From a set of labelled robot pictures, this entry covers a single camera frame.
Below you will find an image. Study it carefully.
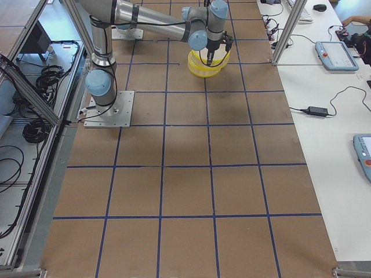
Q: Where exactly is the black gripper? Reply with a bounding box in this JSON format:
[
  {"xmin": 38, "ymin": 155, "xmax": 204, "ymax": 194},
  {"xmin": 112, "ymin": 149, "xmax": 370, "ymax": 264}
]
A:
[{"xmin": 207, "ymin": 40, "xmax": 220, "ymax": 65}]

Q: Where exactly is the yellow bamboo steamer top layer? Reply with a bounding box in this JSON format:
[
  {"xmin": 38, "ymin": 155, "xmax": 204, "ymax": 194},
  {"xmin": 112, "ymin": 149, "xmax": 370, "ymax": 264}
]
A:
[{"xmin": 188, "ymin": 47, "xmax": 230, "ymax": 68}]

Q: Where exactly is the person forearm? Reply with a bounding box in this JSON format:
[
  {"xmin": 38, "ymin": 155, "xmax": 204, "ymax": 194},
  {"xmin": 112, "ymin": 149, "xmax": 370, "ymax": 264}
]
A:
[{"xmin": 341, "ymin": 16, "xmax": 370, "ymax": 27}]

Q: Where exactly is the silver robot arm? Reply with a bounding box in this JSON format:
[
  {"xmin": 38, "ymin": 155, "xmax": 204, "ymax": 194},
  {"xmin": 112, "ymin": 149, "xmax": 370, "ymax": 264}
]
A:
[{"xmin": 81, "ymin": 1, "xmax": 233, "ymax": 71}]

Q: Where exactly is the black computer mouse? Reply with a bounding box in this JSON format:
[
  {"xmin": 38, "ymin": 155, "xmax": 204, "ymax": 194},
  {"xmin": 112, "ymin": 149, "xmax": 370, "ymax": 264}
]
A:
[{"xmin": 312, "ymin": 4, "xmax": 327, "ymax": 12}]

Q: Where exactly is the black power adapter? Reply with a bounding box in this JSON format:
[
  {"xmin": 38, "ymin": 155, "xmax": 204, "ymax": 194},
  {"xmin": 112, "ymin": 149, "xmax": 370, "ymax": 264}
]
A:
[{"xmin": 300, "ymin": 106, "xmax": 329, "ymax": 117}]

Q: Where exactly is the blue teach pendant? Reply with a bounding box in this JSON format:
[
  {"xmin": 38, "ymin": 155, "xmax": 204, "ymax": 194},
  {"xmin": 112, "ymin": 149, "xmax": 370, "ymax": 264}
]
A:
[
  {"xmin": 353, "ymin": 134, "xmax": 371, "ymax": 182},
  {"xmin": 315, "ymin": 41, "xmax": 359, "ymax": 72}
]

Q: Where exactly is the aluminium frame post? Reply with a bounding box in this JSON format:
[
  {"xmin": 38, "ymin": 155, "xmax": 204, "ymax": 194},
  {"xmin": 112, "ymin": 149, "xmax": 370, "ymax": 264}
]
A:
[{"xmin": 271, "ymin": 0, "xmax": 307, "ymax": 66}]

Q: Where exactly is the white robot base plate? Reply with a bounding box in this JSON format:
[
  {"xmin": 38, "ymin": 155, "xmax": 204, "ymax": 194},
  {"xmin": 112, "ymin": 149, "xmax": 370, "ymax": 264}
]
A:
[{"xmin": 83, "ymin": 91, "xmax": 134, "ymax": 128}]

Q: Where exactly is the black cable bundle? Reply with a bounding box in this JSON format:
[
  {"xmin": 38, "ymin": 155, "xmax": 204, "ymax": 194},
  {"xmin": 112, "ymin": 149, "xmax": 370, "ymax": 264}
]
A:
[{"xmin": 22, "ymin": 120, "xmax": 50, "ymax": 144}]

